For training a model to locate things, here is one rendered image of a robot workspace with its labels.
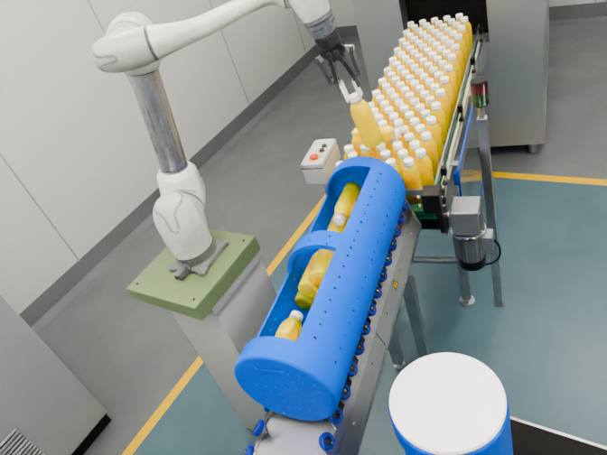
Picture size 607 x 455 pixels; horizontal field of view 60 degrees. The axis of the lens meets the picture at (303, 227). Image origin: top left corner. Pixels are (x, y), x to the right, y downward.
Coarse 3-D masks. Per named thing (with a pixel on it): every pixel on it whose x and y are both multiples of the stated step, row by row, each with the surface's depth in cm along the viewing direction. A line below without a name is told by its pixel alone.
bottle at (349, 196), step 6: (348, 186) 193; (354, 186) 192; (342, 192) 191; (348, 192) 190; (354, 192) 190; (342, 198) 188; (348, 198) 188; (354, 198) 189; (336, 204) 187; (342, 204) 185; (348, 204) 186; (354, 204) 188; (336, 210) 185; (342, 210) 184; (348, 210) 185; (348, 216) 185
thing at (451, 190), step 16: (480, 48) 304; (480, 64) 298; (464, 96) 266; (464, 112) 255; (464, 128) 252; (448, 160) 228; (448, 176) 219; (448, 192) 216; (448, 208) 216; (432, 224) 229; (448, 224) 216; (416, 256) 272; (432, 256) 269; (464, 272) 265; (464, 288) 272; (464, 304) 278
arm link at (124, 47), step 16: (112, 32) 153; (128, 32) 150; (144, 32) 150; (96, 48) 151; (112, 48) 150; (128, 48) 149; (144, 48) 150; (96, 64) 153; (112, 64) 152; (128, 64) 152; (144, 64) 154
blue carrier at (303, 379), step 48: (336, 192) 201; (384, 192) 176; (336, 240) 156; (384, 240) 167; (288, 288) 168; (336, 288) 144; (336, 336) 136; (240, 384) 142; (288, 384) 133; (336, 384) 131
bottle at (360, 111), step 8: (352, 104) 172; (360, 104) 172; (368, 104) 174; (352, 112) 173; (360, 112) 172; (368, 112) 173; (360, 120) 174; (368, 120) 174; (360, 128) 176; (368, 128) 175; (376, 128) 177; (360, 136) 180; (368, 136) 177; (376, 136) 178; (368, 144) 180; (376, 144) 179
